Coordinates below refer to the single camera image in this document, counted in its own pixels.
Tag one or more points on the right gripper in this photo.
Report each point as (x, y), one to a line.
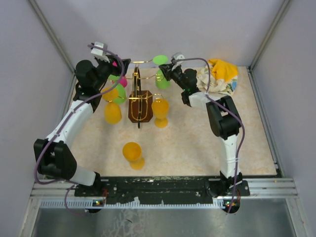
(167, 70)

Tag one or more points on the yellow patterned cloth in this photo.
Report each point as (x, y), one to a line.
(221, 76)

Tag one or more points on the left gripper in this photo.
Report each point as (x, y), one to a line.
(115, 69)

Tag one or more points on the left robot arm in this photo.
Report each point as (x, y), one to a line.
(53, 155)

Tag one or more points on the orange wine glass front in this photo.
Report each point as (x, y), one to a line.
(132, 152)

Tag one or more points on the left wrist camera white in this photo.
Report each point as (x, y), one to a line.
(98, 52)

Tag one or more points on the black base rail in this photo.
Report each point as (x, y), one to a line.
(172, 190)

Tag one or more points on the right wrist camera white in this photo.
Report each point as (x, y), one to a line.
(177, 58)

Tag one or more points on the pink wine glass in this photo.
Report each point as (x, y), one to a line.
(123, 81)

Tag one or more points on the orange wine glass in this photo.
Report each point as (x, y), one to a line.
(112, 111)
(160, 109)
(132, 152)

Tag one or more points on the green wine glass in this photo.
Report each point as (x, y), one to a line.
(121, 90)
(161, 82)

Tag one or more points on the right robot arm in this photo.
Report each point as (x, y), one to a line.
(224, 121)

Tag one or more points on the green wine glass front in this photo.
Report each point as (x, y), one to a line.
(161, 82)

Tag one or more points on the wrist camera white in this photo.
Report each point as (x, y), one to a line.
(98, 52)
(177, 58)

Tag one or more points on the gold wine glass rack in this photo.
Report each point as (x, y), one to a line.
(140, 101)

